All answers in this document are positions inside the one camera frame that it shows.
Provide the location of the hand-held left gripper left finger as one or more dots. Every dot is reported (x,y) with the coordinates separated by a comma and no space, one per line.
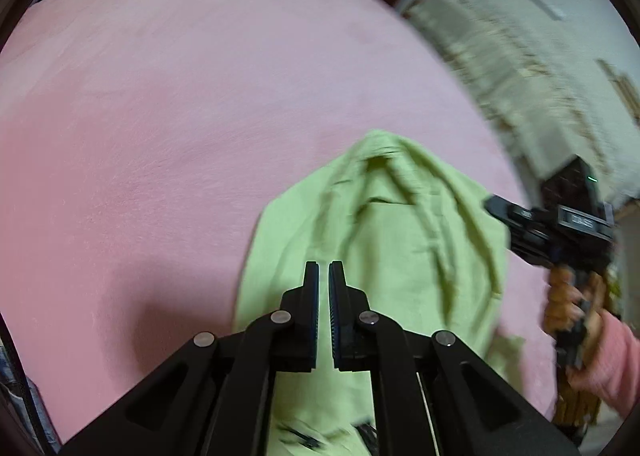
(297,331)

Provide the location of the pink bed blanket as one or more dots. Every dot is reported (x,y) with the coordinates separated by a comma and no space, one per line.
(175,111)

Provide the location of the person's right forearm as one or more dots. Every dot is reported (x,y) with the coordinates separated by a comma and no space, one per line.
(615,361)

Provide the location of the cloth-covered furniture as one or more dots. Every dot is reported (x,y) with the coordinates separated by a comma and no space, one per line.
(500,46)

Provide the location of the person's right hand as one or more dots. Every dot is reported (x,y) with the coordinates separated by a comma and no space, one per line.
(560,298)

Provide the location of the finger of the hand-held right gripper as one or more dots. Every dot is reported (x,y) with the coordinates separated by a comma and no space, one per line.
(527,247)
(510,211)

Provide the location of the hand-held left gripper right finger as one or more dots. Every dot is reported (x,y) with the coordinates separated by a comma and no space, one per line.
(347,331)

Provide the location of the green and black hooded jacket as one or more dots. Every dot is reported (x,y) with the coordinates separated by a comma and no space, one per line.
(390,246)

